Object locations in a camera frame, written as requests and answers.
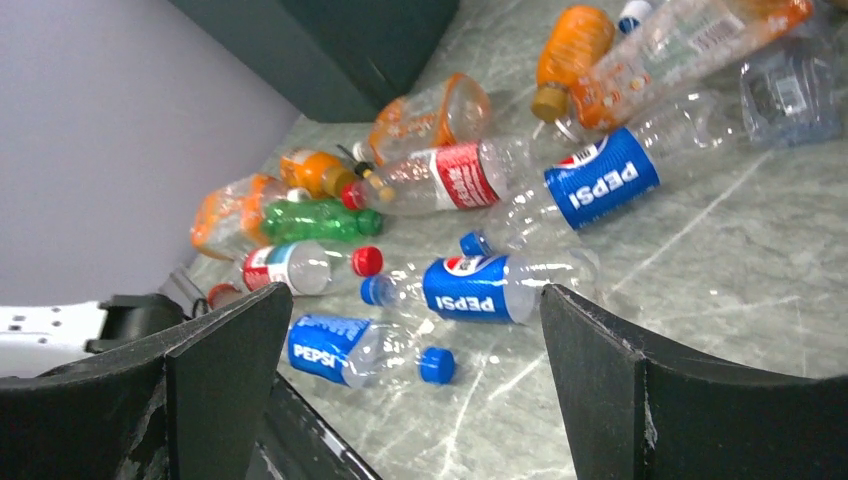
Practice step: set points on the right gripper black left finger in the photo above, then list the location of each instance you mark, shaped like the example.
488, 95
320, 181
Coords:
184, 403

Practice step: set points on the green plastic bottle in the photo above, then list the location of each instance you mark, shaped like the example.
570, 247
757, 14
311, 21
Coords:
325, 219

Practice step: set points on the clear orange crushed bottle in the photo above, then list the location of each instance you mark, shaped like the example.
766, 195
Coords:
456, 110

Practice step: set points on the red label Coke bottle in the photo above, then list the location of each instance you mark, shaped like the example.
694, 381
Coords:
308, 267

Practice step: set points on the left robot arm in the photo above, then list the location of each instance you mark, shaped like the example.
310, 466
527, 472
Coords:
37, 339

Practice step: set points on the flattened orange-label bottle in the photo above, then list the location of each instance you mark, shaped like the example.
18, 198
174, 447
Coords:
228, 221

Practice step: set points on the red label clear bottle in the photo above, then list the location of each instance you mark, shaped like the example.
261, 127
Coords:
458, 177

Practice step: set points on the dark green trash bin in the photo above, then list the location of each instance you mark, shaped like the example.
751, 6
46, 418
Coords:
335, 61

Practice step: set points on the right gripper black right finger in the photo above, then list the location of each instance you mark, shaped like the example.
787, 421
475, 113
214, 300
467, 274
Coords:
638, 405

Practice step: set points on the small screwdriver on table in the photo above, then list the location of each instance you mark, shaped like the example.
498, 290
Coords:
368, 172

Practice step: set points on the pepsi bottle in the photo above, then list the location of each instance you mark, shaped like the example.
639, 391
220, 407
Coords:
547, 208
495, 288
365, 353

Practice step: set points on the blue label water bottle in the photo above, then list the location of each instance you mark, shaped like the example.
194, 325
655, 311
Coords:
634, 13

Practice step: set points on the crushed clear blue bottle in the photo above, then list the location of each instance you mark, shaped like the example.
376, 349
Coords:
787, 94

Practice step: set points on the orange drink bottle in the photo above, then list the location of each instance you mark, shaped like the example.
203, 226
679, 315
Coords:
322, 174

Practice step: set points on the clear orange-label bottle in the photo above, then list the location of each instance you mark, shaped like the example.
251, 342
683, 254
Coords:
680, 43

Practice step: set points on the small orange juice bottle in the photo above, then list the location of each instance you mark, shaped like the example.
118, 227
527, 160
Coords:
581, 36

